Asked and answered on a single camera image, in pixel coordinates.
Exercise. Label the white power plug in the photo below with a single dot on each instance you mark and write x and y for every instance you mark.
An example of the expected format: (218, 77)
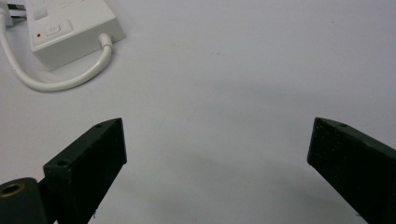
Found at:
(11, 12)

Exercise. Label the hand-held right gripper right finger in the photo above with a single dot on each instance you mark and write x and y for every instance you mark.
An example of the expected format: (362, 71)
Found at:
(351, 165)

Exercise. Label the white power strip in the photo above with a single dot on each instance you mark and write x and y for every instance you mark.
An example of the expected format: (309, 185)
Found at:
(70, 29)

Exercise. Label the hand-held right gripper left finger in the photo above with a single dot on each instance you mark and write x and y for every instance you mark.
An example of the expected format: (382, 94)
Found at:
(84, 168)

